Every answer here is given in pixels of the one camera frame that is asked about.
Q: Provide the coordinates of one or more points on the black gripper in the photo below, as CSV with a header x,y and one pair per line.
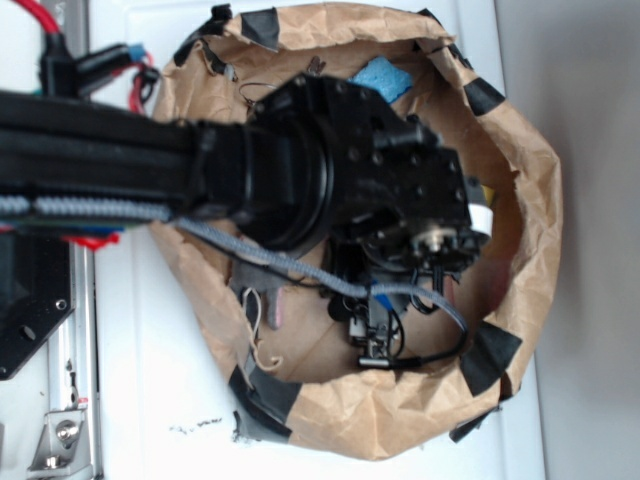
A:
x,y
337,160

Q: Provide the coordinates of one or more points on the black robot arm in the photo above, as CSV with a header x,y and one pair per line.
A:
x,y
75,167

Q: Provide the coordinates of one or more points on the yellow sponge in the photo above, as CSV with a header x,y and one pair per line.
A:
x,y
489,195

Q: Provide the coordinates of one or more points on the blue sponge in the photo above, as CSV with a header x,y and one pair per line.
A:
x,y
381,75

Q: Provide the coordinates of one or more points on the grey plush toy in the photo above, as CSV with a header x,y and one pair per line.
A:
x,y
260,293

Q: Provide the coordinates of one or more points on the brown paper bag bin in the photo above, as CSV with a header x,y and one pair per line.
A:
x,y
299,384

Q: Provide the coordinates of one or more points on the wrist camera assembly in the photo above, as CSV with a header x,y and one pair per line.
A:
x,y
402,272

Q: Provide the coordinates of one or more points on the aluminium frame rail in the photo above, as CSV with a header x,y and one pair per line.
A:
x,y
73,360

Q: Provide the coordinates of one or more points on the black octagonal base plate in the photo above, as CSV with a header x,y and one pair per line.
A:
x,y
36,296

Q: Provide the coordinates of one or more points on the metal corner bracket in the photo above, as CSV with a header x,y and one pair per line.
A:
x,y
63,447

